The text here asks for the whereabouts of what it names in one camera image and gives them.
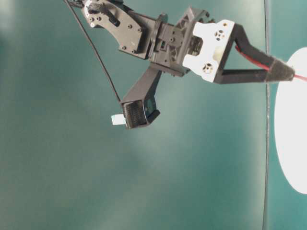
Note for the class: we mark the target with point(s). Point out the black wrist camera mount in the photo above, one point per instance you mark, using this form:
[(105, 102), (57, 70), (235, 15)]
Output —
[(139, 105)]

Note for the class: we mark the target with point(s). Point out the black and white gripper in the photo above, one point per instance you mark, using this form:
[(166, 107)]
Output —
[(196, 44)]

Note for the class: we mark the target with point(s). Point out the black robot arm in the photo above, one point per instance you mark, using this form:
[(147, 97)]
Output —
[(133, 31)]

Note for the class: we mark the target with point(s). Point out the white round ceiling light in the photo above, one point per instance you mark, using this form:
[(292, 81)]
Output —
[(290, 123)]

